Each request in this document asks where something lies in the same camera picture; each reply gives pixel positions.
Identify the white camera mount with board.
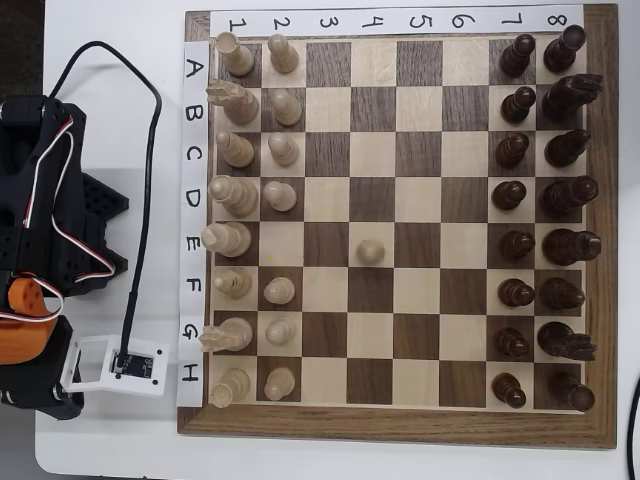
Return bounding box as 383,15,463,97
59,335,170,400

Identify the light wooden bishop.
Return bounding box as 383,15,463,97
215,129,256,169
212,267,253,300

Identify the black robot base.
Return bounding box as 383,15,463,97
79,170,130,299

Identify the white number label strip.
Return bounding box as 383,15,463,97
209,4,585,37

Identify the wooden chessboard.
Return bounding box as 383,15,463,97
176,3,620,450

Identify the dark wooden bishop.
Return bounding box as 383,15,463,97
543,128,592,169
538,276,586,310

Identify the light wooden knight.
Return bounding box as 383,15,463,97
205,77,261,126
198,317,254,354

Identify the light wooden queen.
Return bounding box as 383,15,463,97
207,175,260,219

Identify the dark wooden queen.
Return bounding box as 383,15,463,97
539,175,600,217

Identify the light wooden pawn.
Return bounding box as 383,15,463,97
263,367,296,401
262,180,299,212
271,88,304,127
264,317,297,346
267,33,300,75
355,238,386,267
267,132,300,168
263,276,296,305

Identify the light wooden king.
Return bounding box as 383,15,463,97
200,221,253,259

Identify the thick black cable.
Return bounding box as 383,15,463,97
624,372,640,480

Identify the dark wooden knight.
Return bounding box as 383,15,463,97
541,73,604,123
537,320,599,362

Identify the red white black servo wire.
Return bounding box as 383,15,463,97
0,269,65,324
22,113,118,292

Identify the white letter label strip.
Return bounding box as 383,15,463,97
177,39,210,407

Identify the black camera cable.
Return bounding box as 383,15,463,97
48,40,164,379

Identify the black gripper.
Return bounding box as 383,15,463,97
0,314,85,423

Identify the dark wooden pawn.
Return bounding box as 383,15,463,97
499,229,536,260
500,86,537,125
497,277,536,307
491,372,528,409
498,33,536,78
494,327,531,359
494,132,530,169
491,179,528,211

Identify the dark wooden king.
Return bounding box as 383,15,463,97
542,228,603,266

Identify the light wooden rook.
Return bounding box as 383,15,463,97
214,31,256,77
208,367,251,409

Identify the dark wooden rook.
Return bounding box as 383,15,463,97
543,24,586,74
548,372,596,413

